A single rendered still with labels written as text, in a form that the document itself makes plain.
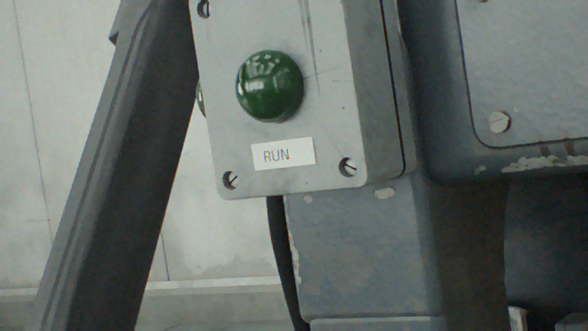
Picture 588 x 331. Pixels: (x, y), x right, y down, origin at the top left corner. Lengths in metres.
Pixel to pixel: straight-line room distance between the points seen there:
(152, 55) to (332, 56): 0.31
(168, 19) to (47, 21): 7.12
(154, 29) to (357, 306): 0.31
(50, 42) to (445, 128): 7.42
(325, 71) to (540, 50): 0.09
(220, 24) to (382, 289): 0.14
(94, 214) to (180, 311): 6.69
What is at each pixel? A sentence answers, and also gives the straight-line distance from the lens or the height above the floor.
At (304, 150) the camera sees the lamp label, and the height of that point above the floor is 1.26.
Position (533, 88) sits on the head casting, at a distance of 0.47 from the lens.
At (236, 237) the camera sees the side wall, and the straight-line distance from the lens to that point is 7.03.
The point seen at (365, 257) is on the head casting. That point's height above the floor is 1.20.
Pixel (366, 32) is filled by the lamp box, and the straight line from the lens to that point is 0.46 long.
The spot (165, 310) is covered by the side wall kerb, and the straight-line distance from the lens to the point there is 7.44.
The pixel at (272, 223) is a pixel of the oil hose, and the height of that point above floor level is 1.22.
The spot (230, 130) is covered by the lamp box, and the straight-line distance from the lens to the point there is 0.48.
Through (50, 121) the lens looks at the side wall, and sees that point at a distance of 7.92.
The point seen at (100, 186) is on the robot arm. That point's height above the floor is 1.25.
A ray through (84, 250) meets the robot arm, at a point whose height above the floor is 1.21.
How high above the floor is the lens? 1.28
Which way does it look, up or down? 3 degrees down
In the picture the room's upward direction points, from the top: 8 degrees counter-clockwise
